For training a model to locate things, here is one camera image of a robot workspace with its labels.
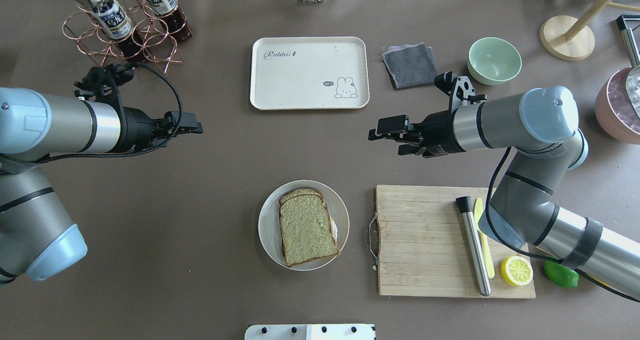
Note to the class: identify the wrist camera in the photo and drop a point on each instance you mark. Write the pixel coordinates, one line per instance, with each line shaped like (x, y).
(102, 84)
(457, 85)

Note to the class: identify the lemon half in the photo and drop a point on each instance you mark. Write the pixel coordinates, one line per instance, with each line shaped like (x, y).
(516, 271)

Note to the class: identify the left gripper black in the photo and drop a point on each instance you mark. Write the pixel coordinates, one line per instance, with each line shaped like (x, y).
(137, 125)

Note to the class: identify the white plate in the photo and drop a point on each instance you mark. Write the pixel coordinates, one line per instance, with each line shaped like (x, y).
(268, 221)

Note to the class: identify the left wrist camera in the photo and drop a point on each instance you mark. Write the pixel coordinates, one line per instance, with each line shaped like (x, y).
(102, 84)

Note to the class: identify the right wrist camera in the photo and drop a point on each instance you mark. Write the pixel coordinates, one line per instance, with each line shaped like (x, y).
(457, 85)

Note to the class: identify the green ceramic bowl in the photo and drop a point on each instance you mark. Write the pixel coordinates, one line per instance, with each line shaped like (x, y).
(493, 61)

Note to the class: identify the grey folded cloth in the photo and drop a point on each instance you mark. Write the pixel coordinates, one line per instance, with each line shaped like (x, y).
(410, 65)

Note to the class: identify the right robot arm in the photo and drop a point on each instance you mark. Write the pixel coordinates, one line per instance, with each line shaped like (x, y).
(542, 125)

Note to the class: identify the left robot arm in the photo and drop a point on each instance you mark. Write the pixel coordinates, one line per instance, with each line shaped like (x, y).
(39, 238)

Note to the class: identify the copper wire bottle rack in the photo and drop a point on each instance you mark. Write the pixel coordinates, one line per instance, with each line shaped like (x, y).
(160, 48)

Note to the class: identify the yellow plastic knife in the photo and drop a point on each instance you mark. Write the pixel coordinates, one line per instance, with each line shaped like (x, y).
(487, 256)

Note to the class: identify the pink bowl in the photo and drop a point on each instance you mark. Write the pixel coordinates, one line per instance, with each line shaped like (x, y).
(614, 110)

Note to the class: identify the wooden cutting board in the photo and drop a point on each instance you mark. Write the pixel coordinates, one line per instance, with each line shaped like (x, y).
(422, 243)

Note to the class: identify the wooden stand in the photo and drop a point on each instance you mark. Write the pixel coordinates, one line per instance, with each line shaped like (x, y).
(571, 39)

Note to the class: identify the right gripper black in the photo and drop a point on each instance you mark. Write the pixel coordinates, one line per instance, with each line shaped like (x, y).
(438, 127)

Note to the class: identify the steel muddler black head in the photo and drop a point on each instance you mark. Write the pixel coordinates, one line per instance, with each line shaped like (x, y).
(466, 209)

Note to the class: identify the cream rabbit tray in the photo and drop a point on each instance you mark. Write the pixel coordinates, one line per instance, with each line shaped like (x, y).
(309, 73)

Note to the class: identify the dark tea bottle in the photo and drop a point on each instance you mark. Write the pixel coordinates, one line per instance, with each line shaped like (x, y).
(118, 26)

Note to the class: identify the bread slice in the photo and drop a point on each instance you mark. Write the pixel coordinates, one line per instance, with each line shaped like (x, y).
(306, 229)
(298, 192)

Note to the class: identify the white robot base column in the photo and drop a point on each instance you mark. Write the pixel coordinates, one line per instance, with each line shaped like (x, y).
(311, 331)

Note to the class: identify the green lime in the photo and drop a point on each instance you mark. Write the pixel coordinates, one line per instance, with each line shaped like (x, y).
(561, 275)

